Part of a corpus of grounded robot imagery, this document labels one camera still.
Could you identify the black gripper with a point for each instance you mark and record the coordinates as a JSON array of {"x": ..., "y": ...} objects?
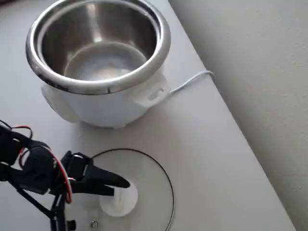
[{"x": 84, "y": 171}]

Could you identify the white rice cooker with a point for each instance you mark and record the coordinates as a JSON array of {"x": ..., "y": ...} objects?
[{"x": 101, "y": 106}]

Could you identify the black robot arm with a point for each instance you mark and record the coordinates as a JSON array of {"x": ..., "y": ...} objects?
[{"x": 38, "y": 166}]

